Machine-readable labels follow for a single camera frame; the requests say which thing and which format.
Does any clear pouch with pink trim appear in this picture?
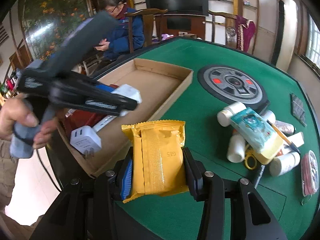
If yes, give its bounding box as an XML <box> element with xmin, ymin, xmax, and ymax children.
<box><xmin>301</xmin><ymin>150</ymin><xmax>318</xmax><ymax>197</ymax></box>

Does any round table centre panel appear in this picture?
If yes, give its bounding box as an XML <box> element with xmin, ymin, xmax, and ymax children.
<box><xmin>197</xmin><ymin>64</ymin><xmax>270</xmax><ymax>110</ymax></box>

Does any black cable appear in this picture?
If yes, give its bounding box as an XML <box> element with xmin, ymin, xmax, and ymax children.
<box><xmin>37</xmin><ymin>149</ymin><xmax>62</xmax><ymax>192</ymax></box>

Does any wooden chair with round carving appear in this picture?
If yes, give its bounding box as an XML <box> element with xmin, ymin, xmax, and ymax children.
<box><xmin>207</xmin><ymin>10</ymin><xmax>253</xmax><ymax>50</ymax></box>

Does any small white carton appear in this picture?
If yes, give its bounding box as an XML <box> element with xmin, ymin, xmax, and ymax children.
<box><xmin>280</xmin><ymin>131</ymin><xmax>305</xmax><ymax>155</ymax></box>

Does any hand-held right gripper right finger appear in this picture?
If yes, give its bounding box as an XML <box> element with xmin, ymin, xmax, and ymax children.
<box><xmin>182</xmin><ymin>147</ymin><xmax>288</xmax><ymax>240</ymax></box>

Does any white slim box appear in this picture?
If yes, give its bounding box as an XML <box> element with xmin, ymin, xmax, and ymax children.
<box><xmin>94</xmin><ymin>115</ymin><xmax>116</xmax><ymax>132</ymax></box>

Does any white charger with ports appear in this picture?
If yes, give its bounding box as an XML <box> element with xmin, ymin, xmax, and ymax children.
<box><xmin>69</xmin><ymin>127</ymin><xmax>103</xmax><ymax>159</ymax></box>

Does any yellow foil packet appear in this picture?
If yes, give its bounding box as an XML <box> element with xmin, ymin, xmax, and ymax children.
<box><xmin>121</xmin><ymin>120</ymin><xmax>190</xmax><ymax>204</ymax></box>

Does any floor-standing air conditioner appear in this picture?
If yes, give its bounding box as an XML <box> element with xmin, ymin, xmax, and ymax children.
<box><xmin>271</xmin><ymin>0</ymin><xmax>298</xmax><ymax>67</ymax></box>

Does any purple fringed cloth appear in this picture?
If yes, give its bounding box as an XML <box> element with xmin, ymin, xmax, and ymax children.
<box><xmin>235</xmin><ymin>15</ymin><xmax>257</xmax><ymax>53</ymax></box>

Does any silver hand cream tube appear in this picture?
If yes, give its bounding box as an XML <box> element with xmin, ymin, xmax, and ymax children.
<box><xmin>274</xmin><ymin>119</ymin><xmax>295</xmax><ymax>135</ymax></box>

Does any yellow tool with black grip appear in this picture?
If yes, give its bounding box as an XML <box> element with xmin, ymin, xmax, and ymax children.
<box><xmin>267</xmin><ymin>120</ymin><xmax>301</xmax><ymax>153</ymax></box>

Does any window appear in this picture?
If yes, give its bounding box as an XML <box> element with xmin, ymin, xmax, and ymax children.
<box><xmin>294</xmin><ymin>12</ymin><xmax>320</xmax><ymax>70</ymax></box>

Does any cardboard box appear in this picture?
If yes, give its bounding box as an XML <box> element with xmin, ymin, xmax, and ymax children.
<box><xmin>57</xmin><ymin>58</ymin><xmax>194</xmax><ymax>179</ymax></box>

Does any wooden television cabinet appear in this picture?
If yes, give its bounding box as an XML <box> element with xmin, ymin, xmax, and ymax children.
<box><xmin>154</xmin><ymin>14</ymin><xmax>207</xmax><ymax>40</ymax></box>

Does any smartphone with clear case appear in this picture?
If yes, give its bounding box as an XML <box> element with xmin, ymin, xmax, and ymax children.
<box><xmin>294</xmin><ymin>107</ymin><xmax>307</xmax><ymax>127</ymax></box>

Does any floral wall painting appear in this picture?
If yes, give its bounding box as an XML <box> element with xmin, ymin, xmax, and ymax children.
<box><xmin>18</xmin><ymin>0</ymin><xmax>92</xmax><ymax>64</ymax></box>

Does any cream plastic box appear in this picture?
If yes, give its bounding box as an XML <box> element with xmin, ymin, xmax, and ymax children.
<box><xmin>255</xmin><ymin>130</ymin><xmax>284</xmax><ymax>165</ymax></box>

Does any white power adapter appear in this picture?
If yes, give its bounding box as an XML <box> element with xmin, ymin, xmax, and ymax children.
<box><xmin>111</xmin><ymin>84</ymin><xmax>142</xmax><ymax>117</ymax></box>

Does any person's left hand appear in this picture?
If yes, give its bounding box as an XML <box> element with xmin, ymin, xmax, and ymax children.
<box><xmin>0</xmin><ymin>94</ymin><xmax>58</xmax><ymax>150</ymax></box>

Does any white bottle with orange cap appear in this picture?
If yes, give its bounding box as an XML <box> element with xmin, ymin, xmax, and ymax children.
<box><xmin>226</xmin><ymin>129</ymin><xmax>247</xmax><ymax>163</ymax></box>

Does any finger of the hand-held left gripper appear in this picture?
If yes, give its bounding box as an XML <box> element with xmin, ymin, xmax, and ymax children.
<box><xmin>51</xmin><ymin>79</ymin><xmax>138</xmax><ymax>117</ymax></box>
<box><xmin>91</xmin><ymin>80</ymin><xmax>120</xmax><ymax>95</ymax></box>

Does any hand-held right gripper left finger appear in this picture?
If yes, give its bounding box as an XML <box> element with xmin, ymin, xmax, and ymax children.
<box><xmin>29</xmin><ymin>152</ymin><xmax>134</xmax><ymax>240</ymax></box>

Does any teal tissue pack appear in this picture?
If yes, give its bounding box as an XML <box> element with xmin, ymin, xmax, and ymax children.
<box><xmin>230</xmin><ymin>107</ymin><xmax>278</xmax><ymax>153</ymax></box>

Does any large white plastic bottle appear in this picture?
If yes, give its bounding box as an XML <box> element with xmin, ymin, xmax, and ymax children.
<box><xmin>217</xmin><ymin>102</ymin><xmax>247</xmax><ymax>127</ymax></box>

